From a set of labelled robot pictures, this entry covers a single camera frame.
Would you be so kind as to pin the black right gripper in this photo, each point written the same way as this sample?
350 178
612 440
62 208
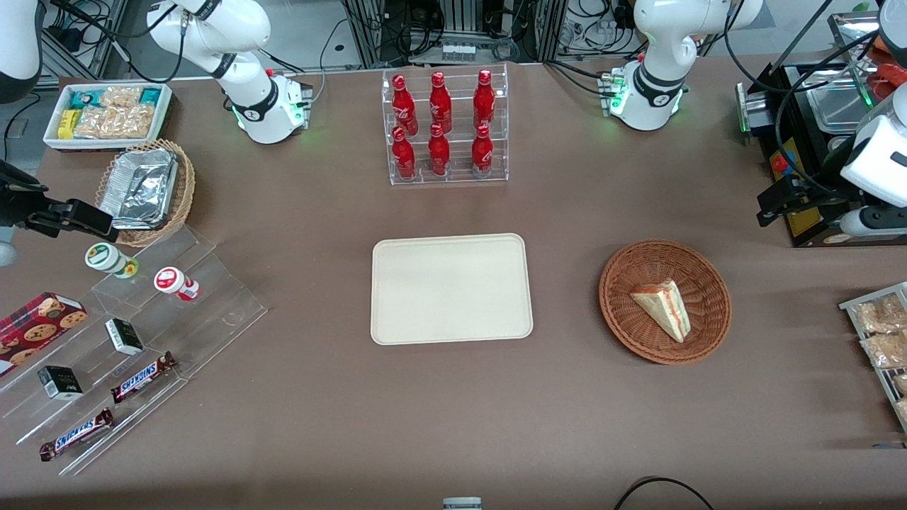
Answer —
17 207

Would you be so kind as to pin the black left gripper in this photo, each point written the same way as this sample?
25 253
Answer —
819 193

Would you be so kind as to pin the triangle sandwich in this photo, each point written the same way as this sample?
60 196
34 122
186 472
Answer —
665 306

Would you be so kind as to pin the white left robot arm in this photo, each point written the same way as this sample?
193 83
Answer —
655 92

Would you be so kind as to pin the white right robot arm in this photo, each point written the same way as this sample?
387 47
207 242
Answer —
251 106

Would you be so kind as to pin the light wicker basket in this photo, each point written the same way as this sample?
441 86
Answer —
186 191

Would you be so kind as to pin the metal tray with snack bags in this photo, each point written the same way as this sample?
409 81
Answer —
850 306

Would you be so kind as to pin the brown round wicker basket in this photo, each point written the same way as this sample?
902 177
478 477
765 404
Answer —
662 262

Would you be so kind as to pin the cream plastic tray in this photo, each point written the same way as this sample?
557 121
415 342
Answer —
451 289

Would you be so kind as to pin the black machine with yellow panel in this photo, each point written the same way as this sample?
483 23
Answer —
801 216

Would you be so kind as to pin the green lid yogurt cup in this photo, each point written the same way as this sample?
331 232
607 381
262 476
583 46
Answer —
105 256

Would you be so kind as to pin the stacked aluminium foil trays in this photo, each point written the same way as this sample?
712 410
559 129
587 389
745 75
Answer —
138 188

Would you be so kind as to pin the yellow snack packet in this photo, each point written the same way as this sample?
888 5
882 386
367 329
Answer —
66 124

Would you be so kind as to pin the steel food pan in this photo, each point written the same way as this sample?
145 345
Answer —
850 32
836 106

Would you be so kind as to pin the grey metal box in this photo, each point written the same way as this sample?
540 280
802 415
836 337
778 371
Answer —
752 106

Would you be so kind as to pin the large clear cracker bag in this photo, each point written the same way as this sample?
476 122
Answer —
113 122

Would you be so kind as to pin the red lid yogurt cup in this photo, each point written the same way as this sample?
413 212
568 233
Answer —
170 280

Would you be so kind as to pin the red tartan cookie box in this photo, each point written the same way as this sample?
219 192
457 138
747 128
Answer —
35 329

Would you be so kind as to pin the teal snack packet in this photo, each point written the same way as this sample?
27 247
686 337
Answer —
83 100
150 96

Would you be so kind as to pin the small black carton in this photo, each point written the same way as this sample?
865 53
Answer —
60 383
125 337

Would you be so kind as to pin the small clear cracker bag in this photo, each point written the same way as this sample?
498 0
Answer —
120 96

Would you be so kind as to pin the white rectangular snack bin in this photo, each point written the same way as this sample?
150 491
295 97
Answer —
166 117

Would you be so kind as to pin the clear bag of snacks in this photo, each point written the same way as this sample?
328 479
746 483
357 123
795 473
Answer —
903 411
901 384
882 314
886 350

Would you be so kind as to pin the red food pieces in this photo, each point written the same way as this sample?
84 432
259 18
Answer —
891 79

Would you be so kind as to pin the clear acrylic stepped display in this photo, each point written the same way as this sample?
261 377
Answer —
212 297

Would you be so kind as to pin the Snickers chocolate bar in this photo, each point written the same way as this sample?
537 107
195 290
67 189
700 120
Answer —
76 434
142 377

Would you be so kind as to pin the red cola bottle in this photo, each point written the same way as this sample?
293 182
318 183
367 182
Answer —
440 103
404 157
404 106
482 154
484 99
439 154

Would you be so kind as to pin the clear acrylic bottle rack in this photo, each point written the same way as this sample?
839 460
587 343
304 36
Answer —
460 152

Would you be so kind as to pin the white connector block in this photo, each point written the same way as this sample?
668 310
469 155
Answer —
458 52

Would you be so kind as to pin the small grey device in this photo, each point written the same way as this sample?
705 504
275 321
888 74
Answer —
462 504

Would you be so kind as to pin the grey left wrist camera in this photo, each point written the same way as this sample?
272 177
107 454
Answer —
854 223

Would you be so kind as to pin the aluminium frame rack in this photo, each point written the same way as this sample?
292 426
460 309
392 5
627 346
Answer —
453 21

